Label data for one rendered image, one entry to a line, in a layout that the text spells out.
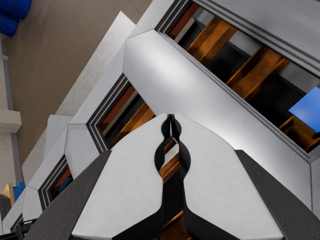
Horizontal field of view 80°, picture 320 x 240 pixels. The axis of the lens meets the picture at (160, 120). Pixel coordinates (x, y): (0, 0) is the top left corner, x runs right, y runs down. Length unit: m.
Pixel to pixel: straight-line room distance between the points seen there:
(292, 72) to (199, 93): 0.29
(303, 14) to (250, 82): 0.24
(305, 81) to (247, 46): 0.21
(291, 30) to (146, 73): 0.39
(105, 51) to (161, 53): 0.48
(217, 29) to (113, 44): 0.50
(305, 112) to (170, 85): 0.33
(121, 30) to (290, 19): 0.72
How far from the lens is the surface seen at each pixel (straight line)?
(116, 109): 0.84
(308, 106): 0.44
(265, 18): 0.55
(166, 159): 0.70
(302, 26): 0.53
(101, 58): 1.07
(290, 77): 0.68
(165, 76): 0.59
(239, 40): 0.76
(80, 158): 0.83
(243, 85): 0.68
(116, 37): 1.04
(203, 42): 0.80
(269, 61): 0.70
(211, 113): 0.49
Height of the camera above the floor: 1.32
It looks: 54 degrees down
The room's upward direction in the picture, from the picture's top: 75 degrees counter-clockwise
